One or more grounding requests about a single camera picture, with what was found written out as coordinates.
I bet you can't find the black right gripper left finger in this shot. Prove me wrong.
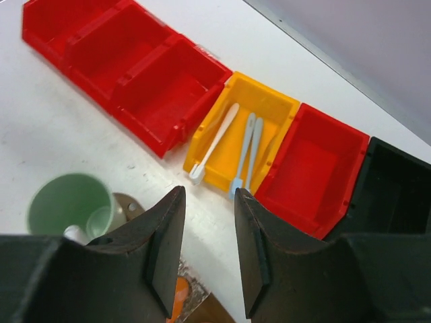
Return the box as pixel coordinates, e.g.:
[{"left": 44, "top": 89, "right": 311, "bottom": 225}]
[{"left": 1, "top": 186, "right": 186, "bottom": 322}]

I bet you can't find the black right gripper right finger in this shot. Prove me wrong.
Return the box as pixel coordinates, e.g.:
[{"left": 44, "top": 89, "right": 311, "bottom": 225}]
[{"left": 234, "top": 188, "right": 430, "bottom": 322}]

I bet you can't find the orange toothpaste tube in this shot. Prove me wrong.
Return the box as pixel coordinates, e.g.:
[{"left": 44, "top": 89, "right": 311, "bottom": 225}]
[{"left": 167, "top": 277, "right": 191, "bottom": 322}]

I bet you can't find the clear textured glass holder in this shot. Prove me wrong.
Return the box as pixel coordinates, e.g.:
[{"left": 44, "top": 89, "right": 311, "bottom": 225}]
[{"left": 172, "top": 257, "right": 210, "bottom": 322}]

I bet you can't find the white toothbrush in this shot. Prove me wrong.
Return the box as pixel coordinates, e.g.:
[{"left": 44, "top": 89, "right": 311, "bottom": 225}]
[
  {"left": 189, "top": 103, "right": 240, "bottom": 185},
  {"left": 63, "top": 225, "right": 90, "bottom": 246}
]

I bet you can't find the green cup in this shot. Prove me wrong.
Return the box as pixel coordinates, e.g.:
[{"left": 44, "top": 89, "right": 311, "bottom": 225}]
[{"left": 26, "top": 173, "right": 127, "bottom": 240}]

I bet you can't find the brown oval wooden tray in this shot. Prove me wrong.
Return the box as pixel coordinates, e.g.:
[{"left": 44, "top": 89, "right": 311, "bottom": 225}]
[{"left": 114, "top": 192, "right": 235, "bottom": 322}]

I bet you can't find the red toothpaste bin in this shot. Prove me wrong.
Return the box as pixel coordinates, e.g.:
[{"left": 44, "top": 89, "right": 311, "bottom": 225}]
[{"left": 255, "top": 103, "right": 370, "bottom": 239}]

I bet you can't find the black bin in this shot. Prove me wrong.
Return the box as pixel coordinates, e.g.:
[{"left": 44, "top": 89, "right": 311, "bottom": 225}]
[{"left": 324, "top": 137, "right": 430, "bottom": 242}]

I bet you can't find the yellow bin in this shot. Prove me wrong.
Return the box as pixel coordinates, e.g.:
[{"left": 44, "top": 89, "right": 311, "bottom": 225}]
[{"left": 183, "top": 71, "right": 300, "bottom": 194}]

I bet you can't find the left red bin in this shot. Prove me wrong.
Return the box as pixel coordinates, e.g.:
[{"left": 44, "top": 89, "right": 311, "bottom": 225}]
[{"left": 22, "top": 0, "right": 124, "bottom": 69}]

